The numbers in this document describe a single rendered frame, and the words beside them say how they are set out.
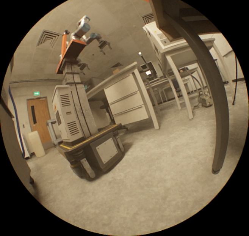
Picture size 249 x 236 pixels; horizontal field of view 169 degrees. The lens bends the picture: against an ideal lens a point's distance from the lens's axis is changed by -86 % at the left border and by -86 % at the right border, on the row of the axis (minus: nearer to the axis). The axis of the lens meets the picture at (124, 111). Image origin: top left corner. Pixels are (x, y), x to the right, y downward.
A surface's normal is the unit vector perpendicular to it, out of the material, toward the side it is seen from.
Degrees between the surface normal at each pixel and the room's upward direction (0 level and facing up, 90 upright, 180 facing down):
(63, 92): 90
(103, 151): 90
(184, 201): 0
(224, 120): 90
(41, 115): 90
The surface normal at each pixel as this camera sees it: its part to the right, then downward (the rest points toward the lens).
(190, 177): -0.34, -0.94
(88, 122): 0.78, -0.28
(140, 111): -0.44, 0.17
